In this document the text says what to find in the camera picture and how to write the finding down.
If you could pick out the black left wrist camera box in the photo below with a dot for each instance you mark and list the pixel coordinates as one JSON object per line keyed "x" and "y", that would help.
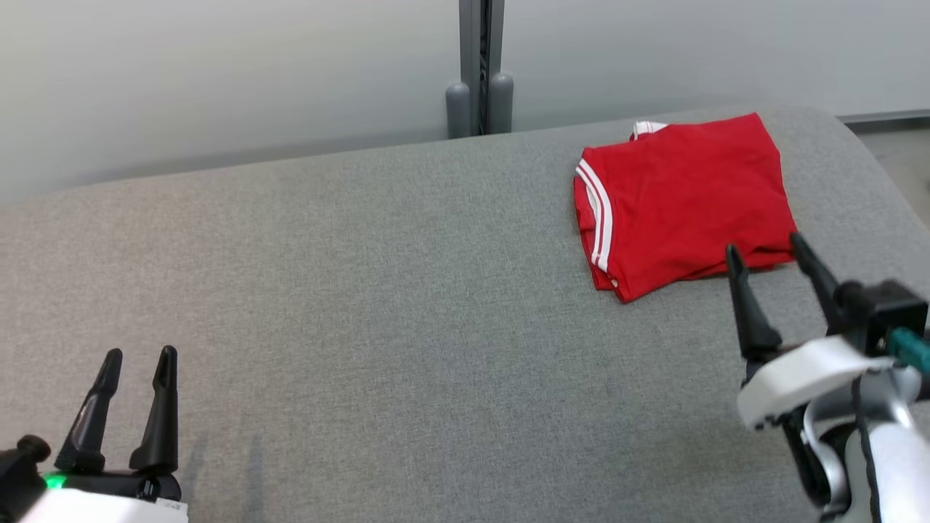
{"x": 14, "y": 479}

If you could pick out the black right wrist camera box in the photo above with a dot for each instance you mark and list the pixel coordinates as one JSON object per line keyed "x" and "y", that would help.
{"x": 886, "y": 312}

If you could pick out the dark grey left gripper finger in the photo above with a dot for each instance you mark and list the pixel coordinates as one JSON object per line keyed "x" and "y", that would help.
{"x": 160, "y": 421}
{"x": 91, "y": 421}

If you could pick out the red jersey white sleeves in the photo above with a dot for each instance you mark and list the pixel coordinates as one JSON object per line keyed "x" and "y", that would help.
{"x": 690, "y": 196}

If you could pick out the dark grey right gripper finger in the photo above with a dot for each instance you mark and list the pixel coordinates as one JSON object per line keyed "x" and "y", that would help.
{"x": 752, "y": 319}
{"x": 817, "y": 276}

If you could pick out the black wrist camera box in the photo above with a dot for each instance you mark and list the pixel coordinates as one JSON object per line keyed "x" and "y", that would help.
{"x": 886, "y": 312}
{"x": 14, "y": 479}

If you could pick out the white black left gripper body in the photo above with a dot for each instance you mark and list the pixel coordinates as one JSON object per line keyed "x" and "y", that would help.
{"x": 109, "y": 501}

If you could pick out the grey partition post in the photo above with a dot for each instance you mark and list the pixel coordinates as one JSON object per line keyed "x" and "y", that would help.
{"x": 458, "y": 109}

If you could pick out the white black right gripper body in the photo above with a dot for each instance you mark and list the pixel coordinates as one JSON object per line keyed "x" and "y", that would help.
{"x": 799, "y": 378}

